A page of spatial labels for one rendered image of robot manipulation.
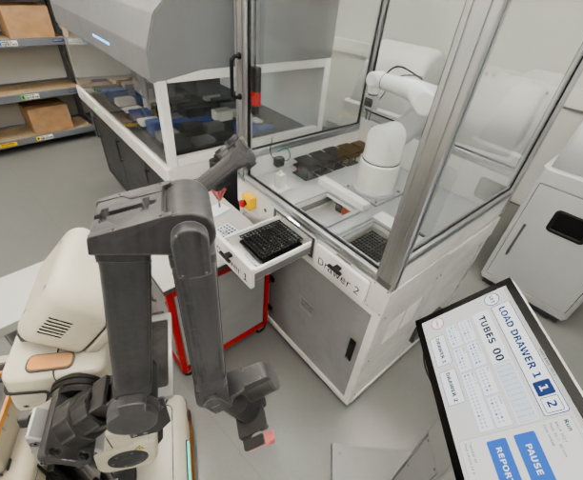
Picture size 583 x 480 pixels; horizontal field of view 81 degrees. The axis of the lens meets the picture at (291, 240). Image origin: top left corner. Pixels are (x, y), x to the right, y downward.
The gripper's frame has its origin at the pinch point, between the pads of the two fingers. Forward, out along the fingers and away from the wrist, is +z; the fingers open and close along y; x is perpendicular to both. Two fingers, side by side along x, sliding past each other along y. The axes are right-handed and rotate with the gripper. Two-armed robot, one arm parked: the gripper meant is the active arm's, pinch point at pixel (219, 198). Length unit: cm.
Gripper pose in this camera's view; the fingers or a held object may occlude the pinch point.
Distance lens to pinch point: 161.9
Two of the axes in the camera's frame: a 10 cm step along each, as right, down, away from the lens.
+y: -7.2, -5.0, 4.9
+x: -6.9, 4.4, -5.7
